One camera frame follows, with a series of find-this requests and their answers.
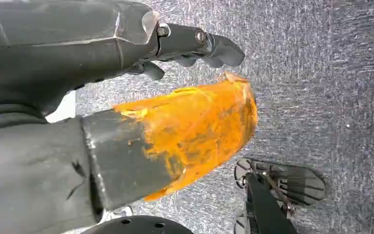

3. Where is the black robot foot with holes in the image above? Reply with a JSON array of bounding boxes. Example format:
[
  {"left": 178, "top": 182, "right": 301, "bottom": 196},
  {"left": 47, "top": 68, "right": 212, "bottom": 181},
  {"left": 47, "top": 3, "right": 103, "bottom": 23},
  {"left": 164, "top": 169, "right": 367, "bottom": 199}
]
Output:
[{"left": 80, "top": 215, "right": 194, "bottom": 234}]

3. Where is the ribbed grey left arm sleeve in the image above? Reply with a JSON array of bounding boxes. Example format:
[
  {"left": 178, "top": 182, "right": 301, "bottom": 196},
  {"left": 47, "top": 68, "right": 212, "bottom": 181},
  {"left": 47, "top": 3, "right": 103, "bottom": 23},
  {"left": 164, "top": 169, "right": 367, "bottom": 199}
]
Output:
[{"left": 0, "top": 102, "right": 48, "bottom": 133}]

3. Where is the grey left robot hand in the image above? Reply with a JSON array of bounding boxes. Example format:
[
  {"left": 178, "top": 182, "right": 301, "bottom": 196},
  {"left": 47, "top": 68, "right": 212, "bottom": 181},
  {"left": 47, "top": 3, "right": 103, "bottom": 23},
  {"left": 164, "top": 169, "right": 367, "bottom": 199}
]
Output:
[{"left": 0, "top": 0, "right": 259, "bottom": 234}]

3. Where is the black robot leg and foot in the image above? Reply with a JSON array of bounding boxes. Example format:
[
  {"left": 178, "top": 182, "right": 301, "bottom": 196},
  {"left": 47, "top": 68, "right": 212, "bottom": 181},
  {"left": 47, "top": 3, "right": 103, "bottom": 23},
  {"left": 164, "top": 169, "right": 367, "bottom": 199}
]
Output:
[{"left": 233, "top": 157, "right": 327, "bottom": 234}]

